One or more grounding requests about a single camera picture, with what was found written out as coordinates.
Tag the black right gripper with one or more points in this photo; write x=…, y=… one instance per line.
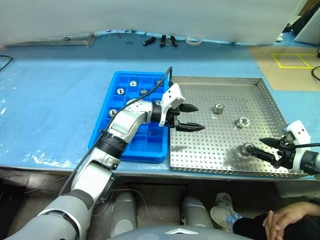
x=286, y=155

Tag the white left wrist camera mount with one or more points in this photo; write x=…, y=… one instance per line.
x=172, y=96

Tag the small black tool piece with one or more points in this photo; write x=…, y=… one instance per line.
x=149, y=40
x=162, y=41
x=174, y=42

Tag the blue compartment tray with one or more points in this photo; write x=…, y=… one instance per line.
x=147, y=145

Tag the white panel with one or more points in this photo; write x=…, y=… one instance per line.
x=310, y=32

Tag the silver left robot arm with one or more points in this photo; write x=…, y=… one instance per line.
x=100, y=160

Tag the brown cardboard sheet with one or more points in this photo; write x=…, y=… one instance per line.
x=275, y=77

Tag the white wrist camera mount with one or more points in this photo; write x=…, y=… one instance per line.
x=172, y=96
x=298, y=131

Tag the person's bare hand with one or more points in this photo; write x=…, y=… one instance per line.
x=290, y=216
x=268, y=221

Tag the white sneaker shoe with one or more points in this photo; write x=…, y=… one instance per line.
x=223, y=210

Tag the black trouser leg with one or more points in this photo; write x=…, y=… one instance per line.
x=252, y=227

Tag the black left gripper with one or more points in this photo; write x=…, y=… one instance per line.
x=173, y=117

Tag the grey robot torso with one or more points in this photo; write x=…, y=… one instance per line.
x=175, y=233

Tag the white tape roll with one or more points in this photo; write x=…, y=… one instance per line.
x=193, y=41

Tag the grey rounded robot leg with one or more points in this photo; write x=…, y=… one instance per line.
x=196, y=215
x=125, y=212

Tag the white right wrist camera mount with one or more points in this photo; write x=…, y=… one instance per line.
x=298, y=131

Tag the person's bare forearm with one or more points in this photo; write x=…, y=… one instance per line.
x=311, y=207

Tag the perforated metal tray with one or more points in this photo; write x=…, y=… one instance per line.
x=55, y=41
x=212, y=140

